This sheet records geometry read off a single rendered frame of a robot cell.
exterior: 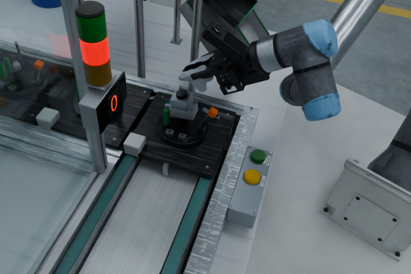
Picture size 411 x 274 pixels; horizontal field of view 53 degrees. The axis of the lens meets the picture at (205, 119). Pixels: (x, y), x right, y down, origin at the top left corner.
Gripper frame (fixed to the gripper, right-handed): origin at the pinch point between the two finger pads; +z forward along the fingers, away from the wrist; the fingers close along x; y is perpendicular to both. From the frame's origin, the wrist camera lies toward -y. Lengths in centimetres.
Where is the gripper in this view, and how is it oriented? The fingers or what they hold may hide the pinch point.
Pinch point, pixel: (183, 71)
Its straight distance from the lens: 99.8
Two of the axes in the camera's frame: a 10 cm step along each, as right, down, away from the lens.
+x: 3.1, -6.7, 6.8
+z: -8.2, 1.8, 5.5
